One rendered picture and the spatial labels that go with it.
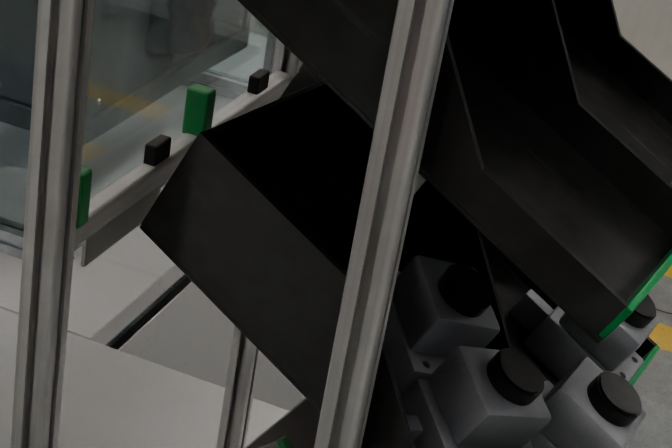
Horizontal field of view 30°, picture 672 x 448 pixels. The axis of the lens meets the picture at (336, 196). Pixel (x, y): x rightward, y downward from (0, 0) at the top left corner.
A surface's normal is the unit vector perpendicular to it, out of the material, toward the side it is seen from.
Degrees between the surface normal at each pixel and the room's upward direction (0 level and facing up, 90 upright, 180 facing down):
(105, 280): 0
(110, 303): 0
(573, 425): 90
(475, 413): 76
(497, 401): 25
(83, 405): 0
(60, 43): 90
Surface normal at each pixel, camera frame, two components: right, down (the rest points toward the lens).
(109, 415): 0.16, -0.89
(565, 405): -0.50, 0.30
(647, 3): -0.29, 0.36
